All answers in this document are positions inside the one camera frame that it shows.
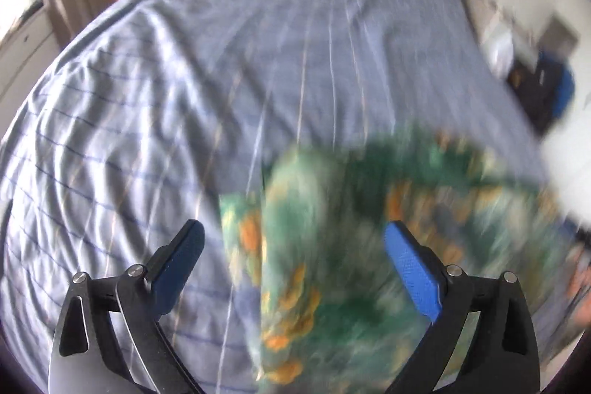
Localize white plastic bag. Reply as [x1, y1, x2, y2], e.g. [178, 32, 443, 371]
[480, 23, 515, 80]

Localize blue checked duvet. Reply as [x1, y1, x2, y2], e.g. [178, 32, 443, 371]
[1, 0, 546, 393]

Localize black and blue jacket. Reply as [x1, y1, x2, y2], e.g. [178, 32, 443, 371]
[506, 52, 575, 138]

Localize white window bench drawers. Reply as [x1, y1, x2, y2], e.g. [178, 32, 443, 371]
[0, 7, 61, 135]

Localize green floral padded jacket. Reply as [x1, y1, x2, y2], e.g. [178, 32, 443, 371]
[219, 128, 575, 393]

